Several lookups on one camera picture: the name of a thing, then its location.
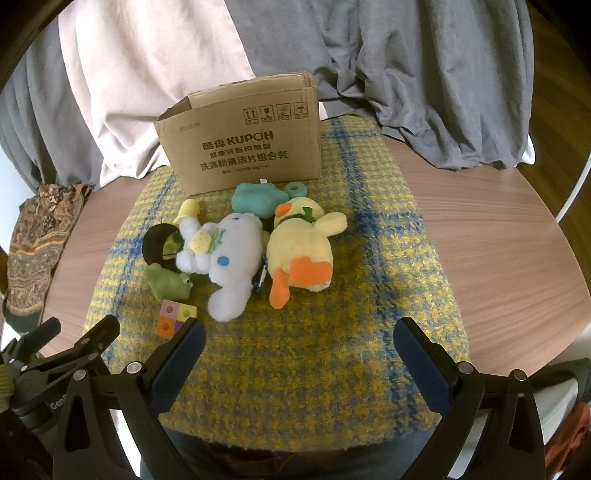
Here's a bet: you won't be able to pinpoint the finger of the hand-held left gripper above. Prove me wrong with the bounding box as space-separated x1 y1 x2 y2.
0 318 62 365
18 315 122 384

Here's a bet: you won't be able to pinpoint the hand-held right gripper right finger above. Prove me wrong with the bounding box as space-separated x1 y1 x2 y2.
393 316 543 480

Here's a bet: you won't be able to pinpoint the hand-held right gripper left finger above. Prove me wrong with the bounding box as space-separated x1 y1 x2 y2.
53 318 207 480

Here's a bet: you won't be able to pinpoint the teal star plush cushion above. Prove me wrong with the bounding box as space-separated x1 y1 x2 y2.
231 181 289 219

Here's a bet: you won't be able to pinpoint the brown cardboard box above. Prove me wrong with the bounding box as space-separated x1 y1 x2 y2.
154 71 322 195

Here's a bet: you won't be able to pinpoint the multicoloured cube block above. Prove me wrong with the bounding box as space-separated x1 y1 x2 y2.
157 299 198 341

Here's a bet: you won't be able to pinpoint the green frog toy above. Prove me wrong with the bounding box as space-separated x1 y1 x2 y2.
144 264 194 303

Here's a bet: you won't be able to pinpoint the brown patterned cloth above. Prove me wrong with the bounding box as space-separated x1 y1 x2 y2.
0 184 95 333

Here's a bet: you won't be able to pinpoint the black roll with green core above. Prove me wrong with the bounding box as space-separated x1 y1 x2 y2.
143 223 183 272

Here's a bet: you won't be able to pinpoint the yellow blue checked mat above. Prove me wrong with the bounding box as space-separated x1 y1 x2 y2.
82 115 472 450

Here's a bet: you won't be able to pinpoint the blue green carabiner clip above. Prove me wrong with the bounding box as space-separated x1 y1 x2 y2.
252 261 271 294

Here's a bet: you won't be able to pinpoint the white dog plush toy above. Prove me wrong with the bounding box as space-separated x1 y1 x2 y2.
175 211 271 323

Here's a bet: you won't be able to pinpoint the pale yellow bottle toy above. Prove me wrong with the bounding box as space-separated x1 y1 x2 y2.
177 199 200 228

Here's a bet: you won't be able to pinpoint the yellow duck plush toy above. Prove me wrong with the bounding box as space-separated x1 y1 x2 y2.
266 196 348 310

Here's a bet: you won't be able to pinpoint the white tube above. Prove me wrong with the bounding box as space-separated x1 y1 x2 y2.
556 152 591 222

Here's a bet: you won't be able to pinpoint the pale pink cloth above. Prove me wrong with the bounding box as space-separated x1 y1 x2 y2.
58 0 257 188

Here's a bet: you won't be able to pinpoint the grey blanket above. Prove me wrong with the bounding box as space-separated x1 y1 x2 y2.
0 0 539 195

